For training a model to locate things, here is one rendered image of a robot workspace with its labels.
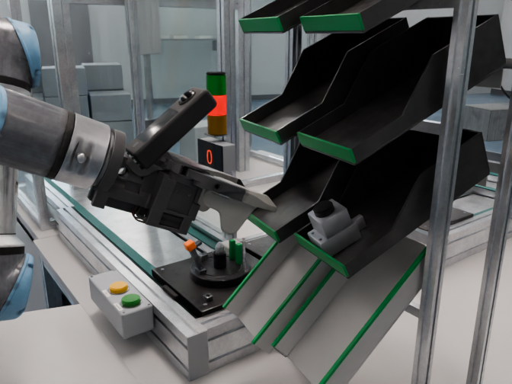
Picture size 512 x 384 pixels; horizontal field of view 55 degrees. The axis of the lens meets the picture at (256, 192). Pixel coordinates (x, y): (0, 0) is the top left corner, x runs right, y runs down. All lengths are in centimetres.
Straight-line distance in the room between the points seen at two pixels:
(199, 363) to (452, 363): 52
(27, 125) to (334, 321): 56
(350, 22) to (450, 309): 88
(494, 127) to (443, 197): 743
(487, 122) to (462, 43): 741
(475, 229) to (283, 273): 83
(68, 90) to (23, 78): 105
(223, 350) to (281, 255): 23
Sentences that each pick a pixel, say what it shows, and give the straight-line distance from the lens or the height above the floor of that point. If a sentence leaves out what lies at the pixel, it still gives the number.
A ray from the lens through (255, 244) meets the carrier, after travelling 133.
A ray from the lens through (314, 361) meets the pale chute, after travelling 84.
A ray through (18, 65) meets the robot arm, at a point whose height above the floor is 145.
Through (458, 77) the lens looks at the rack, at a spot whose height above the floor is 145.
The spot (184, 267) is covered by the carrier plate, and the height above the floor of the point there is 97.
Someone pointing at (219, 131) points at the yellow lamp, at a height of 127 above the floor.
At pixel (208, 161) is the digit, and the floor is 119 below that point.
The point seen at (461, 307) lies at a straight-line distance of 136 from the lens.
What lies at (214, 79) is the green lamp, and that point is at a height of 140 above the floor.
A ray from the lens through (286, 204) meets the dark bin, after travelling 88.
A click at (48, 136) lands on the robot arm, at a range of 53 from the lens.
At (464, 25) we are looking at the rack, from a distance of 68.
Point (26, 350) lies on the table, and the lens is 122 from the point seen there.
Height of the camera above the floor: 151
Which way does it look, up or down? 18 degrees down
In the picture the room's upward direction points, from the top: straight up
